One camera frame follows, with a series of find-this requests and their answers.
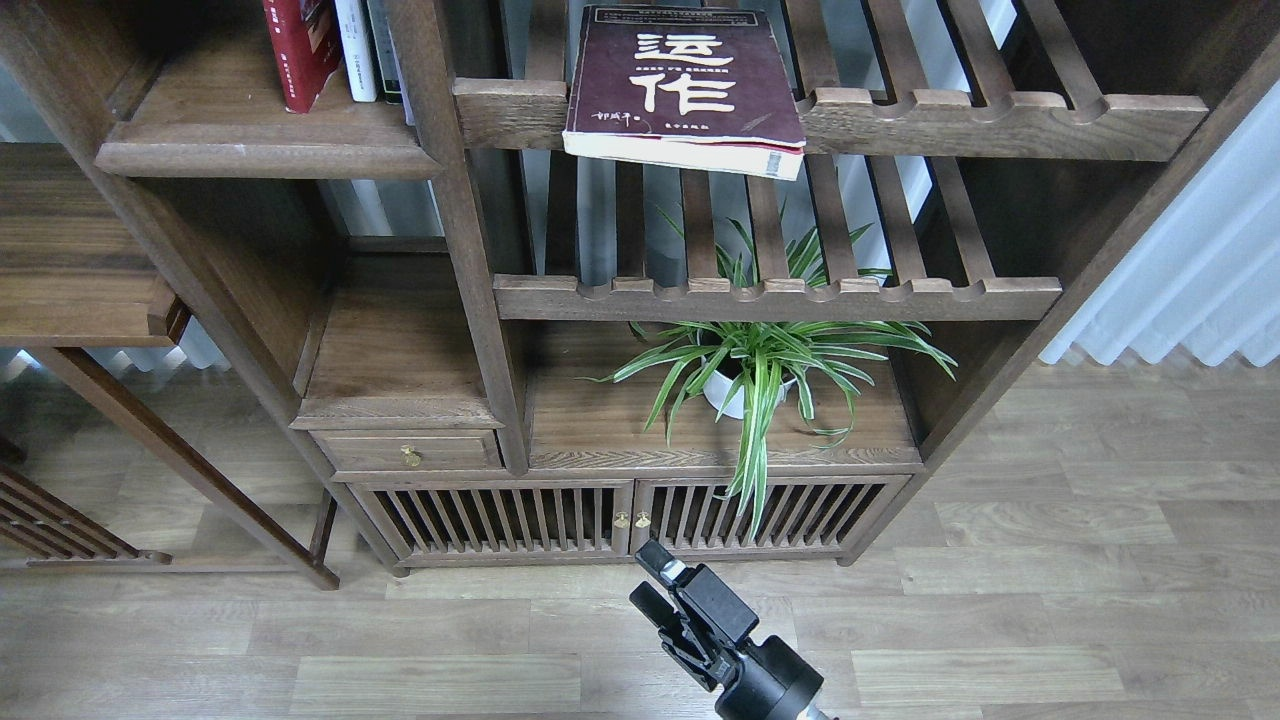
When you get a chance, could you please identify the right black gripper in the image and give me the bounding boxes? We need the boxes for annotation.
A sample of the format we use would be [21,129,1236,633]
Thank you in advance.
[628,539,829,719]

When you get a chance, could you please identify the red cover book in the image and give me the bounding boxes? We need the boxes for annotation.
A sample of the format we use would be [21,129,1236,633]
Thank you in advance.
[262,1,342,114]

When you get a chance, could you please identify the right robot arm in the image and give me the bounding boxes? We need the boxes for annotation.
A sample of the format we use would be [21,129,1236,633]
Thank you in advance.
[628,539,827,719]

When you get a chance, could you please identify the brass cabinet door knobs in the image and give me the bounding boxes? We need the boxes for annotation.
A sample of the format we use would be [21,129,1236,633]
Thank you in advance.
[612,512,652,529]

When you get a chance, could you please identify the white plant pot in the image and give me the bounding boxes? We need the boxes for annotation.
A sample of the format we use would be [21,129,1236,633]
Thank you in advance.
[698,345,797,425]

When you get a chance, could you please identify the green spider plant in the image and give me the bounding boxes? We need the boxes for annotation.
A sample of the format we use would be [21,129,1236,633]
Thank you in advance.
[586,205,959,541]

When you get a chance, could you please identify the brass drawer knob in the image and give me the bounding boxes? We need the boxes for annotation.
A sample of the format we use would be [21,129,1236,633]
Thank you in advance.
[401,445,422,468]

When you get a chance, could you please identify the dark wooden bookshelf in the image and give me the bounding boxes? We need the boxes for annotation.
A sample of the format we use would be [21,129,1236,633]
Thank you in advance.
[3,1,1277,575]

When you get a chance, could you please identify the dark red book white characters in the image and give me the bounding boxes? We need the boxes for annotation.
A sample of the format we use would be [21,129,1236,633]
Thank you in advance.
[562,4,806,181]

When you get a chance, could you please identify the white curtain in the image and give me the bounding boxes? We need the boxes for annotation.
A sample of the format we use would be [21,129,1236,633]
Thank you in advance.
[1039,87,1279,366]

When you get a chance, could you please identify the dark upright book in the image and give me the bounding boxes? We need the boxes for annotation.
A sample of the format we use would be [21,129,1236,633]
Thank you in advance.
[366,0,403,105]

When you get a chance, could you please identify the white upright book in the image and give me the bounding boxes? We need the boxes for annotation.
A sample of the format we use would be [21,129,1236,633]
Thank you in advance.
[334,0,380,102]

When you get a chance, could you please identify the wooden side furniture left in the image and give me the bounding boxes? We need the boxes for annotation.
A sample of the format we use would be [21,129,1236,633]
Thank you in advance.
[3,142,191,573]

